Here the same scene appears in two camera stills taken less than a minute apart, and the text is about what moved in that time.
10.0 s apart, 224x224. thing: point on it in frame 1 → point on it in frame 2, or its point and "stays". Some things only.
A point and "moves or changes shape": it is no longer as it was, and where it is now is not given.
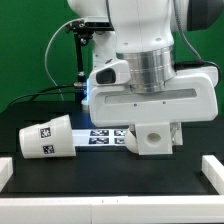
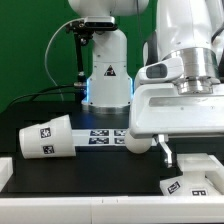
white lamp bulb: (131, 141) moves or changes shape
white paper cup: (54, 138) stays
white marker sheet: (99, 137) stays
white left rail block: (6, 170) stays
